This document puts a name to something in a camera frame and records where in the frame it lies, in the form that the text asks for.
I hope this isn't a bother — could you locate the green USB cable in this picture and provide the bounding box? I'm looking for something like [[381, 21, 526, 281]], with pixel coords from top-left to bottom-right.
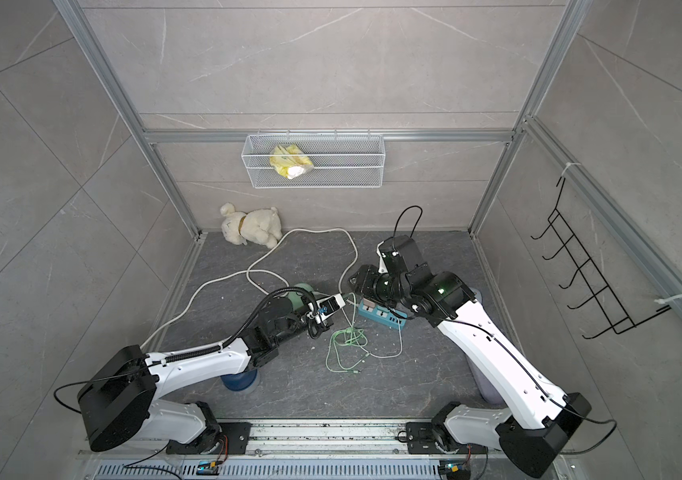
[[324, 293, 372, 375]]

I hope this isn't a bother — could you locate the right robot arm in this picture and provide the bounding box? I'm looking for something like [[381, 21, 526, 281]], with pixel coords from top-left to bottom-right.
[[349, 232, 592, 479]]

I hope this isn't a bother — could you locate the black wire hook rack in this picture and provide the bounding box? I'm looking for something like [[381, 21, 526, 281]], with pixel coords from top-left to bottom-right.
[[530, 177, 672, 340]]

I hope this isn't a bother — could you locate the purple glasses case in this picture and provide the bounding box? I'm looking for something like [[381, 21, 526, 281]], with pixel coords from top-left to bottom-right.
[[468, 359, 505, 406]]

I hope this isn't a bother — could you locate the yellow packet in basket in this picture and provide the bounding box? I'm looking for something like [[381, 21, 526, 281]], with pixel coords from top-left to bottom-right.
[[269, 144, 314, 180]]

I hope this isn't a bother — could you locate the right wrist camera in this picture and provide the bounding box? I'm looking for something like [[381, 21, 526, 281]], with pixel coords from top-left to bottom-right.
[[376, 235, 425, 276]]

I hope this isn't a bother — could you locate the white plush teddy bear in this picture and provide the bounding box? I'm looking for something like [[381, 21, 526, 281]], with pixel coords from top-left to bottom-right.
[[220, 203, 282, 249]]

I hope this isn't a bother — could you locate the teal power strip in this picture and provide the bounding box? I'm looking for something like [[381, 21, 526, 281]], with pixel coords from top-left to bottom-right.
[[357, 298, 408, 330]]

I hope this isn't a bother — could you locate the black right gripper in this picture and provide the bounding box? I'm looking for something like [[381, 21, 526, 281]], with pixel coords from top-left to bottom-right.
[[346, 264, 409, 307]]

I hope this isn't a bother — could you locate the white wire wall basket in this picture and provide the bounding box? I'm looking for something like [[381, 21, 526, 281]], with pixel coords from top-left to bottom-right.
[[241, 133, 386, 189]]

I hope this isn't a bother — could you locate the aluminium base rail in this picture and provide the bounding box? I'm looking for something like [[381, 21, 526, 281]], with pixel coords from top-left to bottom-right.
[[68, 418, 526, 479]]

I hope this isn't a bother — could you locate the thick white power cord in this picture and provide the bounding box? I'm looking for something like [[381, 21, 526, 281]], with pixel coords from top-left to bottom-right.
[[136, 227, 361, 352]]

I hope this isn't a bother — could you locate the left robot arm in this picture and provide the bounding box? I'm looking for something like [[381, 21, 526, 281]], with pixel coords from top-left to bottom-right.
[[73, 286, 345, 453]]

